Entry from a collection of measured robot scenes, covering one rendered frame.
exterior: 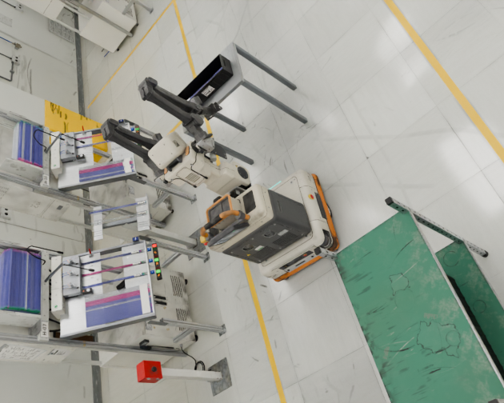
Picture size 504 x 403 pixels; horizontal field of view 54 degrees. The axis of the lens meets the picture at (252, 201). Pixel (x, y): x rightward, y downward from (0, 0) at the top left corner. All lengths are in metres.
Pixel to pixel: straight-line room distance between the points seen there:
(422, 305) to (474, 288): 0.62
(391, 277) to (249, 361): 2.06
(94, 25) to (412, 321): 6.62
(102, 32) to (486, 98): 5.82
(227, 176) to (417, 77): 1.55
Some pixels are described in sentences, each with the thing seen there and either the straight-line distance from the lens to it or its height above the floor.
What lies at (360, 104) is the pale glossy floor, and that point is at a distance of 4.01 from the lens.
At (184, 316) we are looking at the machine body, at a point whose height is 0.14.
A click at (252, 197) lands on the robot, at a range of 3.20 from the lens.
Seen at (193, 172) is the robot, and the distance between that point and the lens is 3.20.
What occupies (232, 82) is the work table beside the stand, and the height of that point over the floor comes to 0.80.
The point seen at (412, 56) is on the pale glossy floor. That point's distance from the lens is 3.96.
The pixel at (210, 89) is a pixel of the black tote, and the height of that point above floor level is 0.85.
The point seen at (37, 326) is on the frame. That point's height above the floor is 1.39.
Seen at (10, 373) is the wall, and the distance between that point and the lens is 5.49.
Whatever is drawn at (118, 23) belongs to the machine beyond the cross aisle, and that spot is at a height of 0.26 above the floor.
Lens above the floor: 2.92
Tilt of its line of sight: 41 degrees down
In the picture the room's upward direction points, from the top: 68 degrees counter-clockwise
